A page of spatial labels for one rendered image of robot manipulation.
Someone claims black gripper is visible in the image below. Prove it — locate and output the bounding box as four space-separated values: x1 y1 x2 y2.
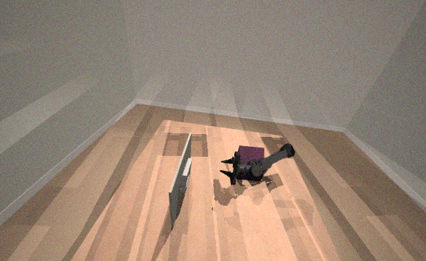
220 151 249 185

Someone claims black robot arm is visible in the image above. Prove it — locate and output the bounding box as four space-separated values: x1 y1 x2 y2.
246 143 295 177

